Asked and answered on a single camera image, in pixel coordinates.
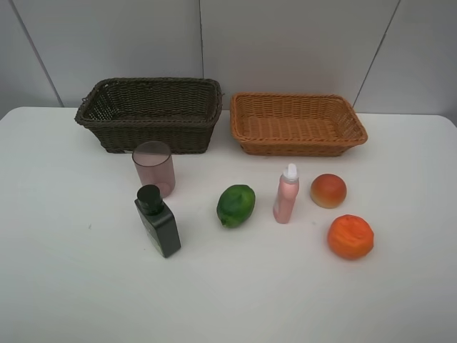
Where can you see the green lime fruit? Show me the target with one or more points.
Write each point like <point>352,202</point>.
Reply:
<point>235,205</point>

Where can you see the pink bottle white cap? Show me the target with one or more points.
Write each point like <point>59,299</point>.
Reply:
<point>288,188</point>

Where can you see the translucent pink plastic cup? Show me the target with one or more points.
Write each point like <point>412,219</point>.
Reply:
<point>154,165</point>

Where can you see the dark green square bottle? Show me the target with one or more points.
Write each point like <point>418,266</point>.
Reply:
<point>158,220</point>

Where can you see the red yellow peach fruit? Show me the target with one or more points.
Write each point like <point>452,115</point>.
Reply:
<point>328,191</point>

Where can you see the orange tangerine fruit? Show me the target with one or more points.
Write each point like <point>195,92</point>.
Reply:
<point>350,237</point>

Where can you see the orange wicker basket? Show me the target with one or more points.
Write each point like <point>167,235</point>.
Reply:
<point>274,124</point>

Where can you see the dark brown wicker basket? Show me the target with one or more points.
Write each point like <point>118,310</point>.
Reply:
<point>123,113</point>

